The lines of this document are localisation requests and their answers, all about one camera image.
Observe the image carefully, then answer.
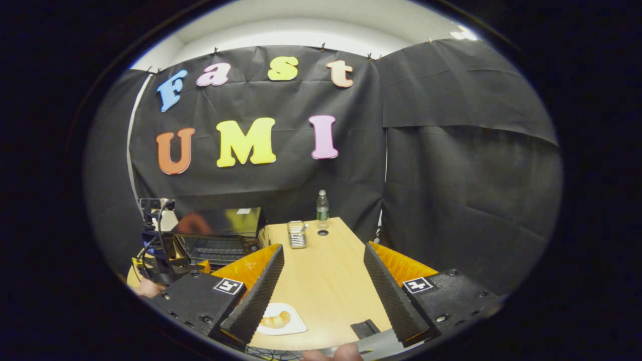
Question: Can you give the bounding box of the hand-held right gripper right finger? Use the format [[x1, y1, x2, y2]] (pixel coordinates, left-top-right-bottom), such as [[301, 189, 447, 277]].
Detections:
[[363, 242, 502, 346]]

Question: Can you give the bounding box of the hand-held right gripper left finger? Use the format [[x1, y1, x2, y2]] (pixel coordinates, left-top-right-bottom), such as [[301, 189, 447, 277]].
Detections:
[[150, 244, 285, 346]]

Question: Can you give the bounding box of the golden croissant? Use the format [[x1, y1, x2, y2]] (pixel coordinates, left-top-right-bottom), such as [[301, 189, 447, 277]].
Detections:
[[259, 311, 291, 329]]

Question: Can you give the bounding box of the black electric oven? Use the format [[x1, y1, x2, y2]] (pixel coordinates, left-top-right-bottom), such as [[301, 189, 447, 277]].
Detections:
[[171, 207, 266, 267]]

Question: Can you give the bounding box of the white plate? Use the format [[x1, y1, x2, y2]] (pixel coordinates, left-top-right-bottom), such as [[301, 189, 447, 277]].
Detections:
[[256, 302, 308, 335]]

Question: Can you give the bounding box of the black backdrop cloth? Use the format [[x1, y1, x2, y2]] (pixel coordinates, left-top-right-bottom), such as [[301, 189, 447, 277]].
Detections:
[[83, 39, 562, 296]]

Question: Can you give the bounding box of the metal wire holder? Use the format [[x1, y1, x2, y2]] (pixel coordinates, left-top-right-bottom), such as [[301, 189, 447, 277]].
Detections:
[[287, 221, 308, 249]]

